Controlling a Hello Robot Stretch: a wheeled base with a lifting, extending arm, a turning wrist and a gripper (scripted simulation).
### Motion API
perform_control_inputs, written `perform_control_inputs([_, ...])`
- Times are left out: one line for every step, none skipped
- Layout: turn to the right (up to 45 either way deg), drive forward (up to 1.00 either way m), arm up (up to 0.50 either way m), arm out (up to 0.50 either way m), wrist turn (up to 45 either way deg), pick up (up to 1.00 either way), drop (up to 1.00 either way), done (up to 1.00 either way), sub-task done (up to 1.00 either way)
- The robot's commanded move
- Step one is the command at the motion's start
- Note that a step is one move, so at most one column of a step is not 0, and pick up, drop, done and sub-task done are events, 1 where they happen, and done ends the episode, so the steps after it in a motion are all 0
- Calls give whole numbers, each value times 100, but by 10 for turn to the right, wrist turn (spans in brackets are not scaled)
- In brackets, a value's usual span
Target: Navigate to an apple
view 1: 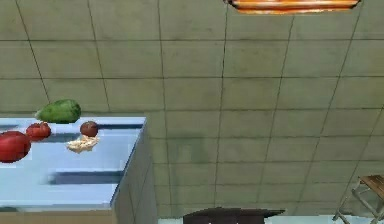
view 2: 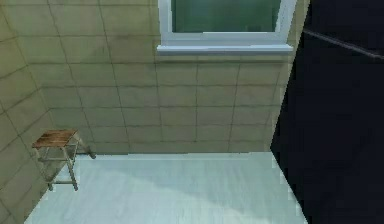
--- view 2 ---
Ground white framed window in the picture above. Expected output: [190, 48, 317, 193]
[156, 0, 298, 57]

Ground brown wooden stool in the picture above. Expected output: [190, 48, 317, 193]
[31, 129, 97, 192]

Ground black fridge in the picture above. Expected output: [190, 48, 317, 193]
[269, 0, 384, 224]

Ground dark grey fridge handle bar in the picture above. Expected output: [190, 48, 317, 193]
[301, 28, 384, 61]

